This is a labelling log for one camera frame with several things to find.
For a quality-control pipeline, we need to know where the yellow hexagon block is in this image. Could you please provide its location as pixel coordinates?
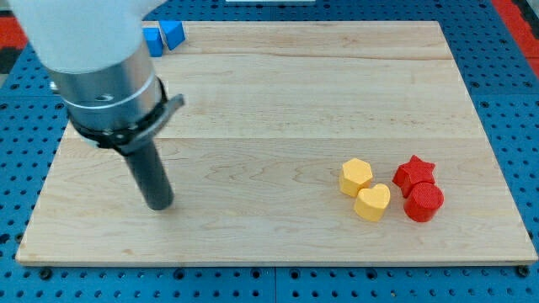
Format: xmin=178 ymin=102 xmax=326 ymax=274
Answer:
xmin=339 ymin=158 xmax=373 ymax=198

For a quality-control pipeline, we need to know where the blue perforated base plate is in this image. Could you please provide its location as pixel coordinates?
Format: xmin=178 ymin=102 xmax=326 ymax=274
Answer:
xmin=1 ymin=0 xmax=538 ymax=302

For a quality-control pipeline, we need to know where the yellow heart block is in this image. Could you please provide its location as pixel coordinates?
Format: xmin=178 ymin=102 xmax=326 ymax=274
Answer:
xmin=354 ymin=183 xmax=391 ymax=221

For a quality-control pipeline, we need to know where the red star block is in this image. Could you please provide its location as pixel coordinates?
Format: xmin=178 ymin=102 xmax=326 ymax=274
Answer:
xmin=392 ymin=155 xmax=435 ymax=198

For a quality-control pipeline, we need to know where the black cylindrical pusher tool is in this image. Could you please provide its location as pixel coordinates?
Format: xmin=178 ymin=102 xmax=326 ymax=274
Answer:
xmin=125 ymin=141 xmax=174 ymax=210

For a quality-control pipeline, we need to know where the blue triangular block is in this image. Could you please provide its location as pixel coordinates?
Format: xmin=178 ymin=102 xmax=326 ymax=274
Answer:
xmin=159 ymin=20 xmax=186 ymax=51

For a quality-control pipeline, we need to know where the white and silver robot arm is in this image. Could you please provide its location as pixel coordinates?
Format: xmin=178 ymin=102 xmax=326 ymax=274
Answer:
xmin=9 ymin=0 xmax=175 ymax=156

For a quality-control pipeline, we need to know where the blue cube block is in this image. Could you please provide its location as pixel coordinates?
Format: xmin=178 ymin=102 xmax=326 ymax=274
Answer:
xmin=143 ymin=27 xmax=163 ymax=57

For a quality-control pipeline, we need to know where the red cylinder block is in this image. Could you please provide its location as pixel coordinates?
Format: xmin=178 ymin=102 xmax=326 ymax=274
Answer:
xmin=403 ymin=183 xmax=445 ymax=222

